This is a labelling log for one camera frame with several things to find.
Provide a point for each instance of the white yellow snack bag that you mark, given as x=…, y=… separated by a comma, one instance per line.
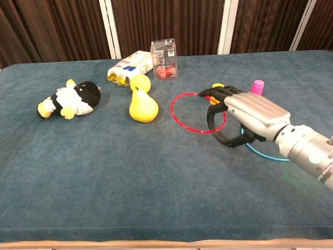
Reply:
x=132, y=66

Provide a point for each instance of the blue table cloth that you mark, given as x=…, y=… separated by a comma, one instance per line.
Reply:
x=130, y=177

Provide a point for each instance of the black white plush penguin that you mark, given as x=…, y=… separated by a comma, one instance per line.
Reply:
x=70, y=100

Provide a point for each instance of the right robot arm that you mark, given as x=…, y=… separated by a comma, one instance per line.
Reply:
x=307, y=151

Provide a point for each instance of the brown slatted partition panel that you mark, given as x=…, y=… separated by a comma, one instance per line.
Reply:
x=52, y=28
x=169, y=20
x=265, y=24
x=321, y=24

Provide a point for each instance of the small pink cup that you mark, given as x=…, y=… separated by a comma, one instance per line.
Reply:
x=257, y=86

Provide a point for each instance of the yellow round toy fruit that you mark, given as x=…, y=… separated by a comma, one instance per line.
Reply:
x=141, y=82

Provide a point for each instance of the white partition post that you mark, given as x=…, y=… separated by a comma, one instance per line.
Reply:
x=110, y=28
x=303, y=24
x=227, y=26

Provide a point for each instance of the yellow toy pear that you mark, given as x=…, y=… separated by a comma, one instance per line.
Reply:
x=143, y=109

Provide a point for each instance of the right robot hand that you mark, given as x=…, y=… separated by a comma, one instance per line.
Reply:
x=255, y=112

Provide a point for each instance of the clear plastic box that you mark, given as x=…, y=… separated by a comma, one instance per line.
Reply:
x=164, y=60

